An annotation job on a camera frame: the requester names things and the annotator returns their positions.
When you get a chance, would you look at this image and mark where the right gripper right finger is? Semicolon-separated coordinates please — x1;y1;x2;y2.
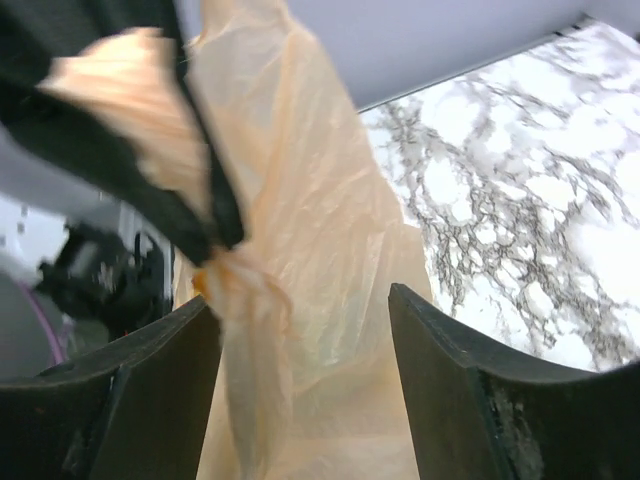
388;284;640;480

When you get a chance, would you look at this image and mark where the orange banana-print plastic bag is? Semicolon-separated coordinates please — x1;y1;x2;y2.
37;0;441;480

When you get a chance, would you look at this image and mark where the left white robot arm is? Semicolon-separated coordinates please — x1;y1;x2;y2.
1;1;245;337

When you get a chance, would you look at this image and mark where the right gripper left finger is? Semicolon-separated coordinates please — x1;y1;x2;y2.
1;297;221;480

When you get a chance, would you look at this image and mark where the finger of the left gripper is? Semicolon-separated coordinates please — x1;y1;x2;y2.
1;1;215;265
157;0;245;250

